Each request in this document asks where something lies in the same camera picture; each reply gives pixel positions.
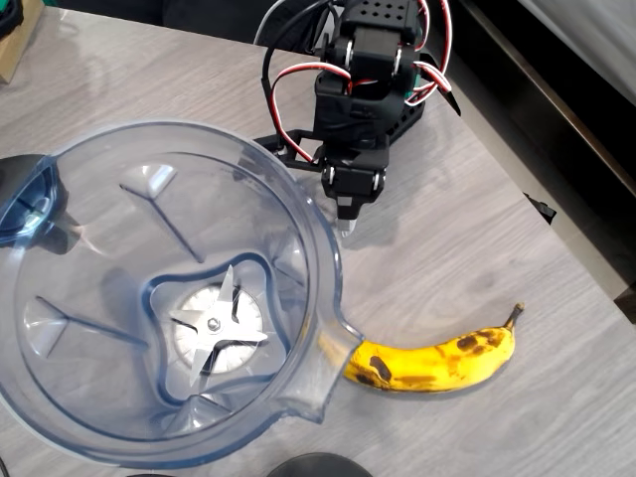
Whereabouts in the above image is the spotted yellow banana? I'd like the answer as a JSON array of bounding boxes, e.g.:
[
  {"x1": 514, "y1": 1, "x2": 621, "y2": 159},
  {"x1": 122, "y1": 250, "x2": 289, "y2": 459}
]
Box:
[{"x1": 320, "y1": 301, "x2": 527, "y2": 395}]

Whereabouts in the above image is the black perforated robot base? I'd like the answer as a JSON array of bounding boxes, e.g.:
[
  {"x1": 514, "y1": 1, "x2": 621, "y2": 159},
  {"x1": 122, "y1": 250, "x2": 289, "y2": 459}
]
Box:
[{"x1": 390, "y1": 96, "x2": 427, "y2": 146}]

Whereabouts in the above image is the steel blender blade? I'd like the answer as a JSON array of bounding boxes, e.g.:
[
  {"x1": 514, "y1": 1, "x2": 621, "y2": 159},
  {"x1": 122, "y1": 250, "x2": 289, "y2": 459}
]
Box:
[{"x1": 168, "y1": 264, "x2": 270, "y2": 389}]

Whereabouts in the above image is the clear plastic blender jar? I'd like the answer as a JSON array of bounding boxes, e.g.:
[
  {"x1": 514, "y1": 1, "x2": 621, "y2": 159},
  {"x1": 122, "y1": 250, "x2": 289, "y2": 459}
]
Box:
[{"x1": 0, "y1": 120, "x2": 367, "y2": 471}]

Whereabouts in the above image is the black table clamp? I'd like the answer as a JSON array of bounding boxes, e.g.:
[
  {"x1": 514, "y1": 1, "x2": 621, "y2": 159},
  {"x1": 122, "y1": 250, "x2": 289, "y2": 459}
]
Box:
[{"x1": 524, "y1": 192, "x2": 557, "y2": 226}]

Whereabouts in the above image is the black round lid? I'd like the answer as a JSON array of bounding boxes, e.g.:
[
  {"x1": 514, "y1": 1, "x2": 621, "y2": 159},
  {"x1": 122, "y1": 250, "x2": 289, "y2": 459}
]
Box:
[{"x1": 267, "y1": 451, "x2": 372, "y2": 477}]

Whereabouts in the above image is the cardboard box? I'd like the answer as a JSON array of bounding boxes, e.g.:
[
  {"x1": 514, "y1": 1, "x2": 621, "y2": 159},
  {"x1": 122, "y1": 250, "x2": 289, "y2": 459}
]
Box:
[{"x1": 0, "y1": 0, "x2": 46, "y2": 85}]

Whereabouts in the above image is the black object on box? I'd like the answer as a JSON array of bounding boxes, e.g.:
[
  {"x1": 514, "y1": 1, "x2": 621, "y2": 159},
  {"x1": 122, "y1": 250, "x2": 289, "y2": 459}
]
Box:
[{"x1": 0, "y1": 0, "x2": 25, "y2": 39}]

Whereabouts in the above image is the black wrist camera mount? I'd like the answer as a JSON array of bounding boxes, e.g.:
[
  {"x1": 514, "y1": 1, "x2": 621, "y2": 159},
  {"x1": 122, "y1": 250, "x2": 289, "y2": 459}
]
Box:
[{"x1": 252, "y1": 127, "x2": 327, "y2": 175}]

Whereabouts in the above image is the red white servo cable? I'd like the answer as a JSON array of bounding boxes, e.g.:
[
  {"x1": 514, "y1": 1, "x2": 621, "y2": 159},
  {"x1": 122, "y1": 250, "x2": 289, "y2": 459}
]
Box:
[
  {"x1": 404, "y1": 0, "x2": 454, "y2": 108},
  {"x1": 270, "y1": 62, "x2": 352, "y2": 165}
]

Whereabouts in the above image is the black pointed strap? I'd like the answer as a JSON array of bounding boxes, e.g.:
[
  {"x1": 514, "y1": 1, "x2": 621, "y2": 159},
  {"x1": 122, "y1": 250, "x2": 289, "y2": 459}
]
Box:
[{"x1": 436, "y1": 79, "x2": 463, "y2": 118}]

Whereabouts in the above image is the black camera cable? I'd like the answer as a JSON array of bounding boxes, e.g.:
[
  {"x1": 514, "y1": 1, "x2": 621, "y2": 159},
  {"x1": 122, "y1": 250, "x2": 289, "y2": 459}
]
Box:
[{"x1": 258, "y1": 0, "x2": 349, "y2": 150}]

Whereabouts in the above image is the dark wooden rail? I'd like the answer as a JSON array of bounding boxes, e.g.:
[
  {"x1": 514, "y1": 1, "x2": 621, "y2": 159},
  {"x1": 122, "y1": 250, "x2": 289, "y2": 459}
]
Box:
[{"x1": 459, "y1": 0, "x2": 636, "y2": 198}]

